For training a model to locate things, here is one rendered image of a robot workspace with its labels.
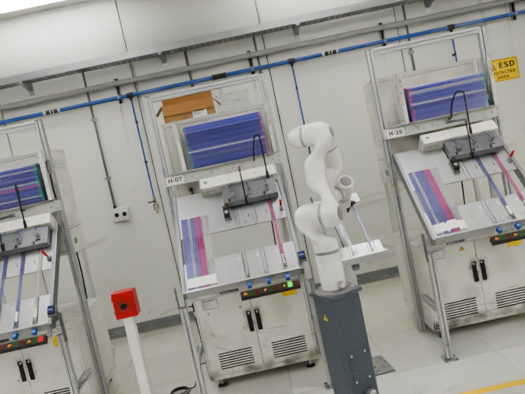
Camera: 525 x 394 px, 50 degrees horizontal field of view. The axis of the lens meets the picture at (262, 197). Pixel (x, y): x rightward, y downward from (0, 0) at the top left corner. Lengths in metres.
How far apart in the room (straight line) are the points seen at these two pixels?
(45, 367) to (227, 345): 1.14
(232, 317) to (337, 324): 1.07
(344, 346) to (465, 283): 1.31
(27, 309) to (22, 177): 0.84
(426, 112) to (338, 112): 1.54
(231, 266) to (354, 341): 0.91
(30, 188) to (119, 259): 1.70
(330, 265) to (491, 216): 1.21
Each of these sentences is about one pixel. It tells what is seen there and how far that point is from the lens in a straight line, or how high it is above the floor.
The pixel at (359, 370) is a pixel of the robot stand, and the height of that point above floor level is 0.32.
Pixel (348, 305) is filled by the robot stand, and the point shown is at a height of 0.63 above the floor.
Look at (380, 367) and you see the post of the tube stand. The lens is 3.55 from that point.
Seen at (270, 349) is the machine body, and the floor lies 0.18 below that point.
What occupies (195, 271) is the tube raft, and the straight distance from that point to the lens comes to 3.29.
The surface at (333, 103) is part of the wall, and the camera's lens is 5.16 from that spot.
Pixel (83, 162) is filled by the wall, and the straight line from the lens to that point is 5.27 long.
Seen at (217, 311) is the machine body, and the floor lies 0.50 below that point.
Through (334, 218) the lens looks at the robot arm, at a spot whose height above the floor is 1.05.
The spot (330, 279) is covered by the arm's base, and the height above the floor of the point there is 0.77.
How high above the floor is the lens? 1.44
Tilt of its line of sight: 5 degrees down
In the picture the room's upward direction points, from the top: 12 degrees counter-clockwise
